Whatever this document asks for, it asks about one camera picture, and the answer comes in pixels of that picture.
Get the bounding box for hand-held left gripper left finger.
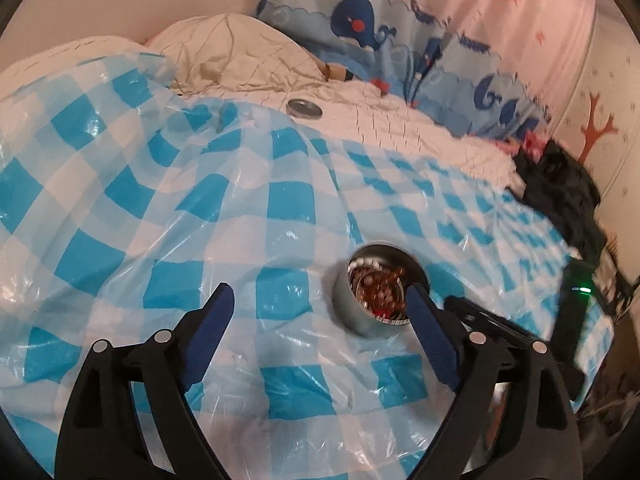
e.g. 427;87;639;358
54;282;236;480

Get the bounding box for pink cloth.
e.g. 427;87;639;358
495;130;546;158

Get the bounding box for blue white checkered plastic sheet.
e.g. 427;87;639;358
0;52;616;480

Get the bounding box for round silver tin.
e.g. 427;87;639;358
332;242;431;340

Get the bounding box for dark clothes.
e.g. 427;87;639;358
512;140;608;261

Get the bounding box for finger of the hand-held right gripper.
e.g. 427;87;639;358
444;295;551;351

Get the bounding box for small brown object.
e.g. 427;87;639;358
320;62;356;83

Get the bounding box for white quilt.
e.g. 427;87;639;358
0;14;516;186

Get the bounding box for pink star print curtain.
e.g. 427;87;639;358
370;0;598;126

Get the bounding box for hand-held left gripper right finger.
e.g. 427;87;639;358
406;282;583;480

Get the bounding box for round tin lid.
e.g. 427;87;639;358
286;97;323;120

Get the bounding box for blue whale print curtain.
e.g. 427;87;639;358
252;0;551;138

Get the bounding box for amber bead bracelet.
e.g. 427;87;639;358
357;267;408;316

